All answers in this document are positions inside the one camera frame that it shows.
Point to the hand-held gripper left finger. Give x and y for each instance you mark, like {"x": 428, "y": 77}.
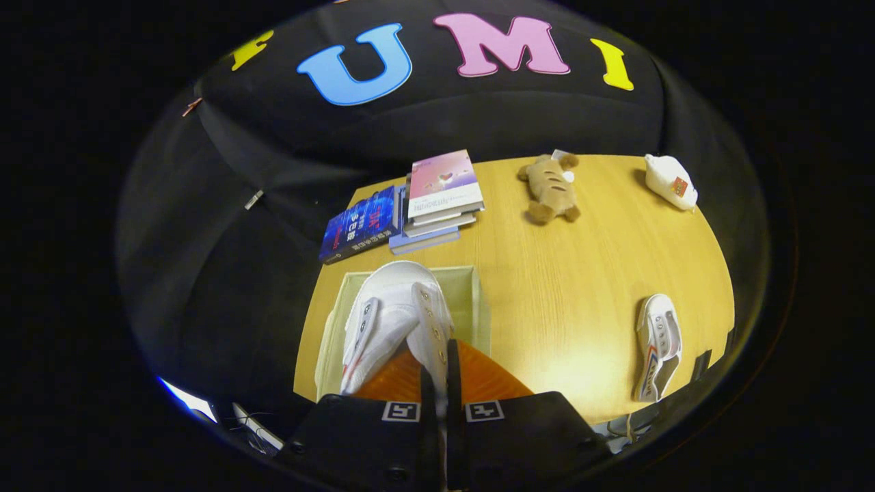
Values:
{"x": 362, "y": 441}

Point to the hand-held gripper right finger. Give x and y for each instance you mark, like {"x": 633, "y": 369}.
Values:
{"x": 526, "y": 437}

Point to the white canvas shoe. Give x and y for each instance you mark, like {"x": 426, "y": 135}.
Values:
{"x": 657, "y": 345}
{"x": 393, "y": 307}

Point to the white flat object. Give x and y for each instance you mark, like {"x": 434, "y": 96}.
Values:
{"x": 258, "y": 427}

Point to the laptop computer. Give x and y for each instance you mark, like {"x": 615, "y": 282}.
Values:
{"x": 188, "y": 400}

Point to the black table clamp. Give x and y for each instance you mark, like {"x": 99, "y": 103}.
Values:
{"x": 701, "y": 365}
{"x": 729, "y": 338}

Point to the light blue book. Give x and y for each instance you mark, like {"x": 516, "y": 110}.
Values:
{"x": 424, "y": 242}

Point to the dark blue book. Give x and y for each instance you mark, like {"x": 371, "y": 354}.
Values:
{"x": 362, "y": 225}

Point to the black backdrop cloth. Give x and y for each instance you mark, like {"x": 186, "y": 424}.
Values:
{"x": 219, "y": 273}

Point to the grey edged book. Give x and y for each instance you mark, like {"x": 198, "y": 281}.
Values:
{"x": 444, "y": 224}

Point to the brown plush toy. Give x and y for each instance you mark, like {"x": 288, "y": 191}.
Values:
{"x": 550, "y": 191}

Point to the white cloth clip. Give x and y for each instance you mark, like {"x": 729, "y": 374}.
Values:
{"x": 253, "y": 199}

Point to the pink cover book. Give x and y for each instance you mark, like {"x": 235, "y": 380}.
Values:
{"x": 444, "y": 181}

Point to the white plush toy red label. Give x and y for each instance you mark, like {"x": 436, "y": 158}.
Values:
{"x": 670, "y": 181}

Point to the pink cloth clip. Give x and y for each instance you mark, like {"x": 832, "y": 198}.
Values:
{"x": 192, "y": 106}

